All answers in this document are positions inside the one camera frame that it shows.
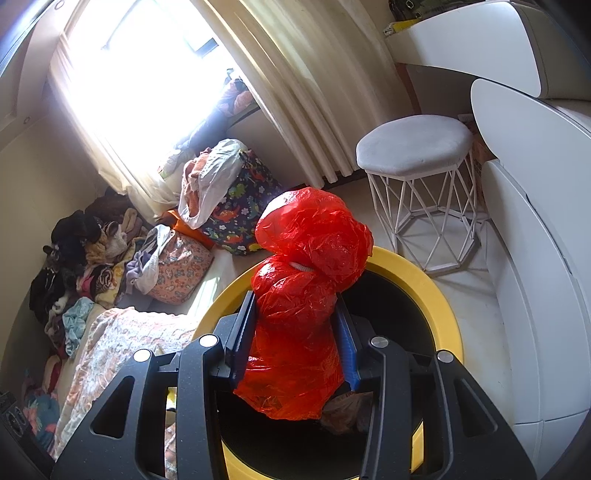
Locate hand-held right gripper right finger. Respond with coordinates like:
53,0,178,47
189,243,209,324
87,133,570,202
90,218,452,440
332,302,539,480

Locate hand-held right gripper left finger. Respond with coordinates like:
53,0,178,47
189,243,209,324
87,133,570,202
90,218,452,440
51,291,259,480

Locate red plastic bag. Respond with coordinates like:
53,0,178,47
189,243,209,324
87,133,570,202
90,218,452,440
233,187,375,422

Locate translucent wrapper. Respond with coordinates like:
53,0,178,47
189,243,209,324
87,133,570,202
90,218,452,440
320,391,376,435

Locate yellow-rimmed black bin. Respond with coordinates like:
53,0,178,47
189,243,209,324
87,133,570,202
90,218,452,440
189,244,465,480

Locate peach printed bag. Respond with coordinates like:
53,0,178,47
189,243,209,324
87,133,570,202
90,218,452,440
147,228,216,306

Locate purple grey cloth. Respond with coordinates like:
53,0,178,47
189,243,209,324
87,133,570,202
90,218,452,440
124,224,175,297

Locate orange bag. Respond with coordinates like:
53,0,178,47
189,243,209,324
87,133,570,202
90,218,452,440
161,209,216,251

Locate peach printed blanket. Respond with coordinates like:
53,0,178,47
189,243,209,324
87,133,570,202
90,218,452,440
51,307,200,480

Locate dinosaur print laundry basket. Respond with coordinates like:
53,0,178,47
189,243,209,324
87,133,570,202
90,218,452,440
200,148,283,257

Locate orange cloth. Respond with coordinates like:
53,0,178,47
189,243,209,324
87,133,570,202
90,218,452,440
183,154,214,219

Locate light blue cloth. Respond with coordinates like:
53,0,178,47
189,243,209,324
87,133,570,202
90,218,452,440
62,296,96,359

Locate pile of clothes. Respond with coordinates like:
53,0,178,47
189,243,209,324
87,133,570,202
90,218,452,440
29,187,154,352

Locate white plastic bag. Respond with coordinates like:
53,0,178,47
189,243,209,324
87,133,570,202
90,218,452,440
178,138,251,230

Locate pink red clothes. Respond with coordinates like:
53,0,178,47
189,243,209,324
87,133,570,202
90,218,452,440
23,354,64,408

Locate cream curtain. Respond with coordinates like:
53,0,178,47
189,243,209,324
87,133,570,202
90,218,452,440
194,0,357,186
48,41,186,223

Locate white curved cabinet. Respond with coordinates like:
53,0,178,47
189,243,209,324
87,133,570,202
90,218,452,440
470,78,591,462

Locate teal floral cloth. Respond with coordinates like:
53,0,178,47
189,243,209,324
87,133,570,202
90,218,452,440
22,392,62,452

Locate clothes on windowsill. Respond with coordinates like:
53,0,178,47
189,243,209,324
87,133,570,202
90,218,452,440
174,78,260,154

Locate black speaker box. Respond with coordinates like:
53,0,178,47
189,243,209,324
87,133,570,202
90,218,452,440
0,391,34,435

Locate window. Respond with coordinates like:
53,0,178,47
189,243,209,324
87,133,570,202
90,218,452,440
60,0,242,154

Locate white dressing table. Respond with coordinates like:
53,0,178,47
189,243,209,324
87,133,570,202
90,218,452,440
385,0,544,99

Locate white wire-frame stool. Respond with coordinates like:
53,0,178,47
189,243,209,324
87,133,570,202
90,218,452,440
355,114,493,278

